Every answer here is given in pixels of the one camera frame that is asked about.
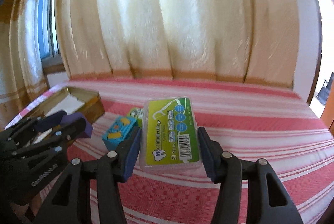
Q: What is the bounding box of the gold tin tray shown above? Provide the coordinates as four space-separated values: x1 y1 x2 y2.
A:
22 86 105 124

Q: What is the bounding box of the orange wooden door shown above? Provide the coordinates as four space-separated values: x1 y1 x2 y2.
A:
321 86 334 135

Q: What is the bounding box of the green toy block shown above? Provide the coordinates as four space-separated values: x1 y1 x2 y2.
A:
127 107 144 127

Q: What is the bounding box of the dark chair in doorway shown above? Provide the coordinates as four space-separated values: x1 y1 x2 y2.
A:
316 72 334 105

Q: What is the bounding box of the cream patterned curtain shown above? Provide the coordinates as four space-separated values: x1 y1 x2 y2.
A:
1 0 299 126

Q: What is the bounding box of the white paper tray liner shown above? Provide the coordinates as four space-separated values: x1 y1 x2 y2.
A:
30 94 85 144

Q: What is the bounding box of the window with frame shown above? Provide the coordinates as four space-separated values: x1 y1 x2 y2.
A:
37 0 65 75

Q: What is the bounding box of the clear dental floss box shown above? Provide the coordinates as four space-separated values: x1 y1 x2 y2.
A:
139 97 201 173

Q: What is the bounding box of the blue toy block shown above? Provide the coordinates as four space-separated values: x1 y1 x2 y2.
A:
102 116 138 151

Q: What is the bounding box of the person's left hand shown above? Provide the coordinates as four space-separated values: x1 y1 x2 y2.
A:
10 194 42 223

